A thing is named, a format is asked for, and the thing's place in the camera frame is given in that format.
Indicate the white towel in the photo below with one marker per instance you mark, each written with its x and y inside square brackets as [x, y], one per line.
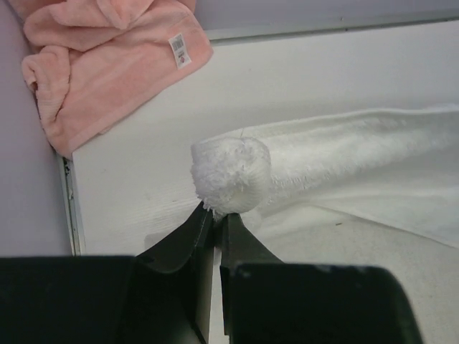
[393, 167]

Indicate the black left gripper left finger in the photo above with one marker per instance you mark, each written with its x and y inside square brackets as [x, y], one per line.
[159, 296]

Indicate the pink towel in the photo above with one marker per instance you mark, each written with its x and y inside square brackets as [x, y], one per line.
[95, 62]

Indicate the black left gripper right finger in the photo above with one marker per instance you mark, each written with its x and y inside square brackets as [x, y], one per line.
[266, 300]

